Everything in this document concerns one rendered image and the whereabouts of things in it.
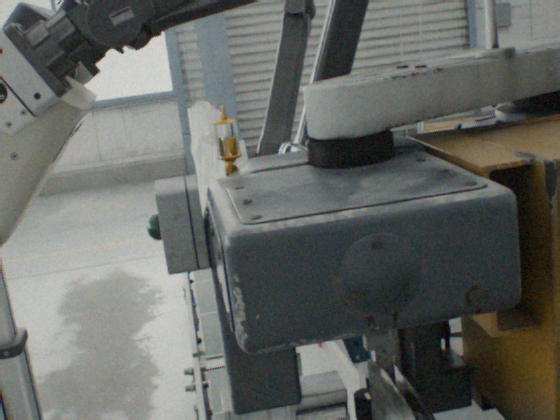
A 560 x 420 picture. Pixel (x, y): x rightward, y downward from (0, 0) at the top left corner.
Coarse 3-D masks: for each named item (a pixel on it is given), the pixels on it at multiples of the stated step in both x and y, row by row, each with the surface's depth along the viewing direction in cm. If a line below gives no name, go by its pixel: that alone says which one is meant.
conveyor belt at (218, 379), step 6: (300, 354) 259; (300, 360) 255; (300, 366) 250; (210, 372) 254; (216, 372) 253; (222, 372) 253; (300, 372) 246; (210, 378) 249; (216, 378) 249; (222, 378) 248; (216, 384) 245; (222, 384) 244; (216, 390) 241; (222, 390) 240; (216, 396) 237; (216, 402) 233; (216, 408) 229; (216, 414) 225; (222, 414) 225
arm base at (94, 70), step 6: (96, 48) 164; (102, 48) 166; (108, 48) 167; (90, 54) 165; (96, 54) 165; (102, 54) 166; (84, 60) 164; (90, 60) 166; (96, 60) 167; (90, 66) 165; (96, 66) 170; (90, 72) 165; (96, 72) 165
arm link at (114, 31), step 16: (96, 0) 105; (112, 0) 105; (128, 0) 105; (144, 0) 106; (160, 0) 108; (176, 0) 109; (192, 0) 110; (96, 16) 105; (112, 16) 106; (128, 16) 106; (144, 16) 106; (160, 16) 108; (96, 32) 106; (112, 32) 106; (128, 32) 106
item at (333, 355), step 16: (304, 352) 141; (320, 352) 120; (336, 352) 111; (304, 368) 146; (320, 368) 122; (336, 368) 112; (352, 368) 103; (352, 384) 105; (352, 400) 106; (352, 416) 108
